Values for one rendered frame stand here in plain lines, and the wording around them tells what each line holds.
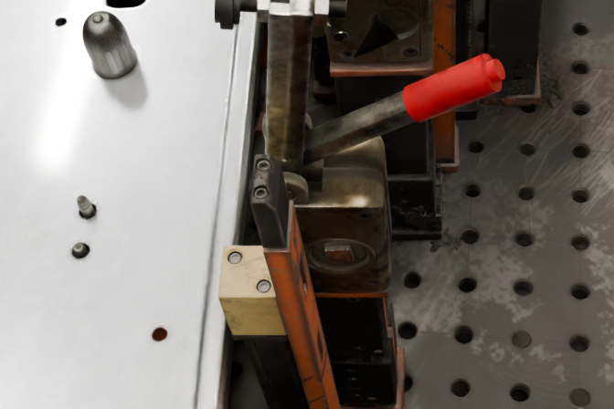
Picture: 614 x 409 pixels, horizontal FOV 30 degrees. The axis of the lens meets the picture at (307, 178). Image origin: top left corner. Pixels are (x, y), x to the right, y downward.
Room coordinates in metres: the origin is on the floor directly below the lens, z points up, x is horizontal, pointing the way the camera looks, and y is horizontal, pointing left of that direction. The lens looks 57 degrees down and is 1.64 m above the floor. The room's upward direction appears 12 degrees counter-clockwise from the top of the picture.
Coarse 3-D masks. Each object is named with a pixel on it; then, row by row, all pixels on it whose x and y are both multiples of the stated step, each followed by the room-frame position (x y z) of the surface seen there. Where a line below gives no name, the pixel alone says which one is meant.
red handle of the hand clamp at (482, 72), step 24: (456, 72) 0.37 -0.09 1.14; (480, 72) 0.36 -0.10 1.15; (504, 72) 0.36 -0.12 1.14; (408, 96) 0.37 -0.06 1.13; (432, 96) 0.36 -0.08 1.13; (456, 96) 0.36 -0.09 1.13; (480, 96) 0.35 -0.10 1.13; (336, 120) 0.39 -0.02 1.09; (360, 120) 0.38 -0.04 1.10; (384, 120) 0.37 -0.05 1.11; (408, 120) 0.36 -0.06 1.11; (312, 144) 0.38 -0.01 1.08; (336, 144) 0.37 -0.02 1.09
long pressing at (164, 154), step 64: (0, 0) 0.62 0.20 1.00; (64, 0) 0.61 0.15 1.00; (192, 0) 0.58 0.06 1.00; (0, 64) 0.56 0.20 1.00; (64, 64) 0.55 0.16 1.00; (192, 64) 0.53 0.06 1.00; (256, 64) 0.51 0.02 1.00; (0, 128) 0.50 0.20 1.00; (64, 128) 0.49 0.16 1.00; (128, 128) 0.48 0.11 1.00; (192, 128) 0.47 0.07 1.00; (0, 192) 0.45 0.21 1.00; (64, 192) 0.44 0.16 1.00; (128, 192) 0.43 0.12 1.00; (192, 192) 0.42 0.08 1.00; (0, 256) 0.40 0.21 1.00; (64, 256) 0.39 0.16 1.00; (128, 256) 0.38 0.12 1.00; (192, 256) 0.37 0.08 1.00; (0, 320) 0.35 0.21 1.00; (64, 320) 0.34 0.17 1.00; (128, 320) 0.33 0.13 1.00; (192, 320) 0.32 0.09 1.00; (0, 384) 0.31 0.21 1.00; (64, 384) 0.30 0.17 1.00; (128, 384) 0.29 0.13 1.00; (192, 384) 0.28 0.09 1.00
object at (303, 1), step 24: (216, 0) 0.38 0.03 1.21; (240, 0) 0.39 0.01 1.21; (264, 0) 0.38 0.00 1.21; (288, 0) 0.38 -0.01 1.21; (312, 0) 0.37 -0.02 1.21; (336, 0) 0.38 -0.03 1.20; (288, 24) 0.37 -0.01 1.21; (312, 24) 0.37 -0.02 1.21; (288, 48) 0.37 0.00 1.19; (288, 72) 0.37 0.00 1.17; (288, 96) 0.37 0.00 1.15; (288, 120) 0.37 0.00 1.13; (288, 144) 0.37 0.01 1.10; (288, 168) 0.37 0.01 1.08
